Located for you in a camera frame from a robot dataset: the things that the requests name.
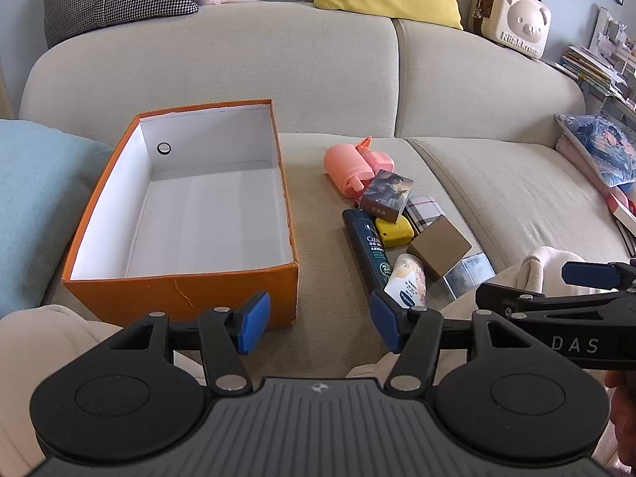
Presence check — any brown square box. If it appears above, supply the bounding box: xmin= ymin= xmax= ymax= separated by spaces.
xmin=406 ymin=215 xmax=472 ymax=282

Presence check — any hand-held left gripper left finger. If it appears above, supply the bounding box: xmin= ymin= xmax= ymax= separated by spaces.
xmin=99 ymin=292 xmax=271 ymax=393

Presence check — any orange cardboard box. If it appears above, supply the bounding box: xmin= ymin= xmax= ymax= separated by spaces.
xmin=62 ymin=98 xmax=300 ymax=330

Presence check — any pink plastic bottle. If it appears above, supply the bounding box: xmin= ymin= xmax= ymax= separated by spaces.
xmin=323 ymin=143 xmax=374 ymax=201

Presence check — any stack of books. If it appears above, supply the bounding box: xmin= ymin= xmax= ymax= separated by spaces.
xmin=555 ymin=45 xmax=636 ymax=110

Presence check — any pink flat box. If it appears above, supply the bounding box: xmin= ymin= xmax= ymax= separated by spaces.
xmin=605 ymin=186 xmax=636 ymax=238

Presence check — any white cream tube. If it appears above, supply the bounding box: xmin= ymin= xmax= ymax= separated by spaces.
xmin=384 ymin=253 xmax=427 ymax=312

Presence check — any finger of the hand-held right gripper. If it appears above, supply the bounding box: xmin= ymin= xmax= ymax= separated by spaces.
xmin=561 ymin=260 xmax=636 ymax=293
xmin=475 ymin=282 xmax=550 ymax=320

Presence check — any blue printed pillow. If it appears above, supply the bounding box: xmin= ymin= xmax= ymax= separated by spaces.
xmin=555 ymin=113 xmax=636 ymax=188

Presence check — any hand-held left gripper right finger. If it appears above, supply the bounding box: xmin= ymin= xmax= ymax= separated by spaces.
xmin=370 ymin=291 xmax=543 ymax=393

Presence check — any cream bear suitcase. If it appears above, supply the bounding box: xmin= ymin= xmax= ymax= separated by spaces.
xmin=469 ymin=0 xmax=553 ymax=60

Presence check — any yellow case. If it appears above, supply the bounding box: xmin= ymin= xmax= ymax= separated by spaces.
xmin=375 ymin=215 xmax=415 ymax=250

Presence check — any person's left leg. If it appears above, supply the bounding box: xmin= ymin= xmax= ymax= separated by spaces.
xmin=0 ymin=304 xmax=204 ymax=477

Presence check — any light blue pillow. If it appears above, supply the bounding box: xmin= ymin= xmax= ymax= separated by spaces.
xmin=0 ymin=119 xmax=116 ymax=320

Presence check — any clear plastic box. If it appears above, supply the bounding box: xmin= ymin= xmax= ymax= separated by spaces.
xmin=441 ymin=253 xmax=496 ymax=300

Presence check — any plaid case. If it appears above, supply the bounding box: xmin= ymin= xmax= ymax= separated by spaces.
xmin=402 ymin=195 xmax=445 ymax=235

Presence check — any person's right hand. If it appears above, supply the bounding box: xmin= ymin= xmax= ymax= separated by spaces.
xmin=603 ymin=370 xmax=636 ymax=465

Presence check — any dark printed card box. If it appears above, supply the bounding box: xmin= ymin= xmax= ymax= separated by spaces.
xmin=359 ymin=169 xmax=415 ymax=224

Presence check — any pink plastic container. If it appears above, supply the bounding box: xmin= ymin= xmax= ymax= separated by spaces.
xmin=355 ymin=136 xmax=396 ymax=180

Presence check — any dark shampoo bottle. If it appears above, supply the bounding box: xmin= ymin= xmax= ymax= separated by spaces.
xmin=341 ymin=209 xmax=394 ymax=292

